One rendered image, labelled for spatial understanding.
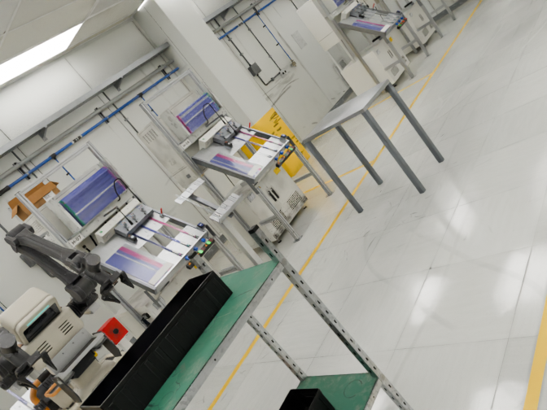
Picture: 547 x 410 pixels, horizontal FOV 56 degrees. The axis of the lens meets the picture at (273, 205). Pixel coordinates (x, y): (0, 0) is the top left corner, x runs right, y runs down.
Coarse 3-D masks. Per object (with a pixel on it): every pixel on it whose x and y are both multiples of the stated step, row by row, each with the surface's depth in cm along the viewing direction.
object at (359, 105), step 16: (368, 96) 388; (336, 112) 421; (352, 112) 378; (368, 112) 370; (320, 128) 414; (336, 128) 448; (416, 128) 403; (304, 144) 422; (352, 144) 451; (384, 144) 377; (432, 144) 407; (320, 160) 425; (400, 160) 378; (336, 176) 430
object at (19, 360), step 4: (20, 352) 187; (24, 352) 188; (12, 356) 186; (16, 356) 186; (20, 356) 186; (24, 356) 187; (28, 356) 188; (12, 360) 186; (16, 360) 186; (20, 360) 186; (24, 360) 186; (16, 364) 186; (20, 364) 185; (24, 364) 185; (20, 368) 184; (24, 368) 187; (28, 368) 187; (16, 372) 182; (20, 372) 186; (16, 376) 185
